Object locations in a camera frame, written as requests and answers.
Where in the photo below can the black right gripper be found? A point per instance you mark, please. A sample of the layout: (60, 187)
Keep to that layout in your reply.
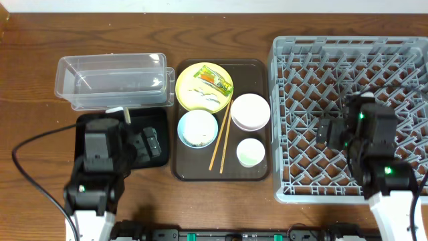
(336, 125)

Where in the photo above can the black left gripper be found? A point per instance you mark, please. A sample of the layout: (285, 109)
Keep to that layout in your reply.
(140, 142)

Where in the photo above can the light blue bowl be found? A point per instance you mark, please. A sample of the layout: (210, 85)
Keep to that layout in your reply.
(200, 115)

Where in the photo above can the pile of rice scraps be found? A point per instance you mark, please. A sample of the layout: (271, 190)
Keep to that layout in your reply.
(198, 133)

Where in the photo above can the small pale green cup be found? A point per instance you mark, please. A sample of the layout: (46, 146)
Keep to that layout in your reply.
(250, 152)

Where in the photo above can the pink white bowl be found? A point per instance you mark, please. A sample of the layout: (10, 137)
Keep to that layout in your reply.
(250, 112)

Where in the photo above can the green orange snack wrapper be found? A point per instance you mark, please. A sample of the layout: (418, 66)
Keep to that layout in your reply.
(214, 80)

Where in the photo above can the white tissue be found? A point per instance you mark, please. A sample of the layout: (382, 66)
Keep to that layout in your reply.
(198, 94)

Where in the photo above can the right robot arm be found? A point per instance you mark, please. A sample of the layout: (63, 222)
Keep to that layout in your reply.
(392, 191)

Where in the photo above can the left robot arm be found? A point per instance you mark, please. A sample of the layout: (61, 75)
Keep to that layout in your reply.
(112, 149)

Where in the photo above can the black waste tray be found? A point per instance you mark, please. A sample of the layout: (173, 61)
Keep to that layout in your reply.
(140, 119)

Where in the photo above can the grey dishwasher rack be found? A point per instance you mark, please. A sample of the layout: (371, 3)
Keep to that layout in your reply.
(310, 77)

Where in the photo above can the clear plastic waste bin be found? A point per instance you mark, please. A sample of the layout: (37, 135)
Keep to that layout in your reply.
(101, 82)

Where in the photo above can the yellow plate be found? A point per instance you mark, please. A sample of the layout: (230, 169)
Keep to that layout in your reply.
(204, 86)

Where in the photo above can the left wooden chopstick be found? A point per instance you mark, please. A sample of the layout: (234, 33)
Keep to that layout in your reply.
(223, 124)

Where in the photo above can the wooden chopstick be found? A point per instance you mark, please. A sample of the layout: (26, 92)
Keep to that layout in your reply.
(223, 124)
(226, 139)

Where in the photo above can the dark brown serving tray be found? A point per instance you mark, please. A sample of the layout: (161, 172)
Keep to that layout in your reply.
(189, 164)

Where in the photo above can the right wooden chopstick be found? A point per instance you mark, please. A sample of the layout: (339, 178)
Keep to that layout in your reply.
(226, 139)

